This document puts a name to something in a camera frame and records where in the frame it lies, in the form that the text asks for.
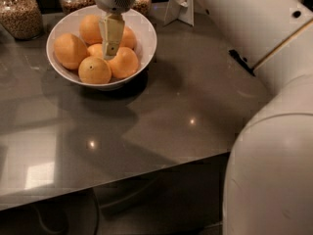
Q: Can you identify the white folded sign stand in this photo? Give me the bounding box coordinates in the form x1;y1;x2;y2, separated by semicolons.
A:
163;0;194;26

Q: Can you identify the right glass cereal jar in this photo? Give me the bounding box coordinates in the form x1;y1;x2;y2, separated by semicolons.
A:
132;0;152;16

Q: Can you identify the black wire rack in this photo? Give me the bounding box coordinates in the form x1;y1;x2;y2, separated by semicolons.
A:
228;49;254;76

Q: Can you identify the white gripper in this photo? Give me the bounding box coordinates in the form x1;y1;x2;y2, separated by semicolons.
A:
95;0;135;60

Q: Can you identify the white ceramic bowl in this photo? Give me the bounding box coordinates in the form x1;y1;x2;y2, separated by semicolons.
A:
46;5;157;91

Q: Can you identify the small middle orange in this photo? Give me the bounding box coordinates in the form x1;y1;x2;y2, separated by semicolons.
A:
87;43;104;59

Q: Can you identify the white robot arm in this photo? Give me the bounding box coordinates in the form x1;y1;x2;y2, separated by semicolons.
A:
197;0;313;235

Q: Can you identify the left glass cereal jar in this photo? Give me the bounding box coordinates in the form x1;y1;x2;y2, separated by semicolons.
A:
0;0;43;40

